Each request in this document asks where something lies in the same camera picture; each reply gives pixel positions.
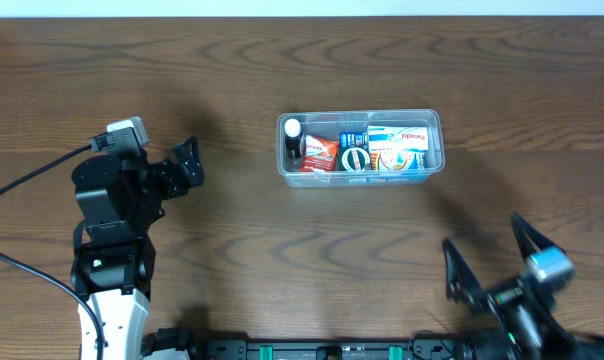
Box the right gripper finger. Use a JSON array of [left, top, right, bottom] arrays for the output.
[[442, 238, 485, 313], [510, 212, 564, 260]]

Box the black bottle white cap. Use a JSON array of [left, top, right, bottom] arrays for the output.
[[284, 118, 304, 159]]

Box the red orange sachet packet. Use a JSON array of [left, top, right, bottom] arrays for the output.
[[300, 135, 339, 172]]

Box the blue Kool Fever box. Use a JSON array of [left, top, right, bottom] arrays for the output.
[[338, 130, 428, 172]]

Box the white blue Panadol box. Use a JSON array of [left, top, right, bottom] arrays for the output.
[[367, 126, 428, 154]]

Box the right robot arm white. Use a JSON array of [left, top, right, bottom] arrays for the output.
[[442, 213, 604, 360]]

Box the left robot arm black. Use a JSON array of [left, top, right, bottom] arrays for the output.
[[71, 129, 205, 359]]

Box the clear plastic container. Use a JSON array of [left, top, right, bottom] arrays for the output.
[[276, 109, 445, 187]]

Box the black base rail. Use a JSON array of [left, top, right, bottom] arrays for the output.
[[141, 328, 478, 360]]

